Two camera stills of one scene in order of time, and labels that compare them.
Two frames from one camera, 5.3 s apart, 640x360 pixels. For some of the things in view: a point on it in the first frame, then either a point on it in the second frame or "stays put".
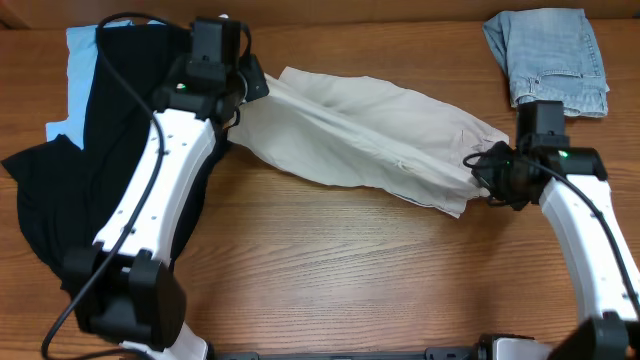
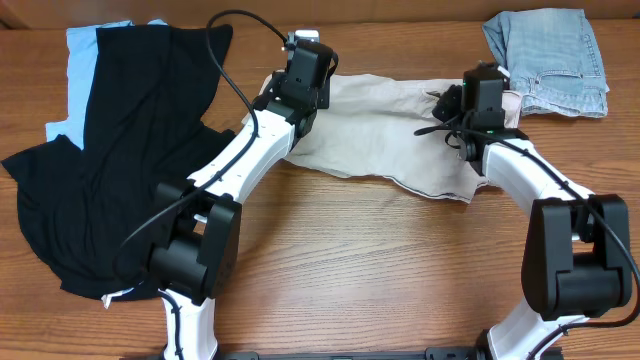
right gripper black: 500,175 to 446,103
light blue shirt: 81,42 stays put
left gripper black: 255,76 to 324,93
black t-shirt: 67,191 stays put
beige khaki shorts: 357,127 stays put
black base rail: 430,353 stays put
